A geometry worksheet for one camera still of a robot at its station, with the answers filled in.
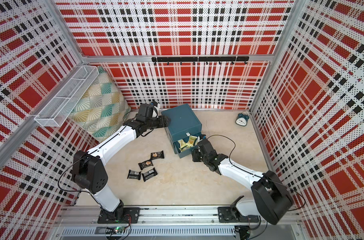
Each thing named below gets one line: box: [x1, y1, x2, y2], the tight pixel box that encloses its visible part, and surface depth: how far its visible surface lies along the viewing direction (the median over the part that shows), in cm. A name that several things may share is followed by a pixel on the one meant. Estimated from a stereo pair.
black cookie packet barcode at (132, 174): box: [127, 169, 142, 180], surface depth 88 cm
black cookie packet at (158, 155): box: [150, 150, 165, 160], surface depth 96 cm
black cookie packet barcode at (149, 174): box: [141, 167, 158, 182], surface depth 88 cm
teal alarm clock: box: [235, 113, 250, 127], surface depth 110 cm
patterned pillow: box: [68, 67, 131, 142], surface depth 90 cm
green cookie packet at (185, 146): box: [179, 143, 194, 152], surface depth 91 cm
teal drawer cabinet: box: [161, 103, 202, 159], surface depth 90 cm
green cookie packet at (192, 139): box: [188, 135, 198, 145], surface depth 95 cm
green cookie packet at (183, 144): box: [177, 139, 190, 151], surface depth 91 cm
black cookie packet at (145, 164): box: [138, 159, 154, 170], surface depth 92 cm
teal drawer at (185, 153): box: [173, 141, 199, 159], surface depth 88 cm
